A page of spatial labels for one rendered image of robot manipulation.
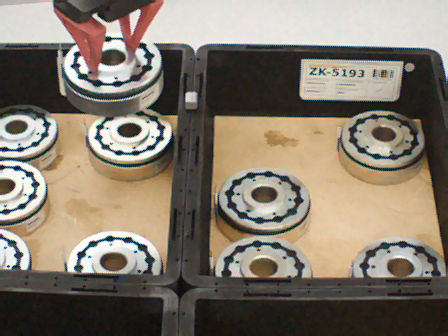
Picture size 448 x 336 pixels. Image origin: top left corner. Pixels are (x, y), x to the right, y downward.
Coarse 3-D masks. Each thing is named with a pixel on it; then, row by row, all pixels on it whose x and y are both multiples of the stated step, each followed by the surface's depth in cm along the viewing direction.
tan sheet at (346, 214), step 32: (224, 128) 137; (256, 128) 137; (288, 128) 137; (320, 128) 137; (224, 160) 132; (256, 160) 132; (288, 160) 132; (320, 160) 132; (320, 192) 128; (352, 192) 128; (384, 192) 128; (416, 192) 128; (320, 224) 124; (352, 224) 124; (384, 224) 124; (416, 224) 124; (320, 256) 120; (352, 256) 120
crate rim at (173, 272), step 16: (0, 48) 132; (16, 48) 132; (32, 48) 132; (48, 48) 132; (64, 48) 132; (160, 48) 132; (176, 48) 132; (192, 48) 132; (192, 64) 130; (192, 80) 128; (176, 128) 121; (176, 144) 118; (176, 160) 116; (176, 176) 114; (176, 192) 113; (176, 208) 111; (176, 224) 110; (176, 240) 107; (176, 256) 105; (0, 272) 103; (16, 272) 103; (32, 272) 103; (48, 272) 103; (64, 272) 103; (80, 272) 103; (176, 272) 104; (176, 288) 104
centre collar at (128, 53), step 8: (104, 48) 112; (112, 48) 112; (120, 48) 112; (128, 48) 112; (128, 56) 111; (120, 64) 110; (128, 64) 110; (104, 72) 109; (112, 72) 109; (120, 72) 109
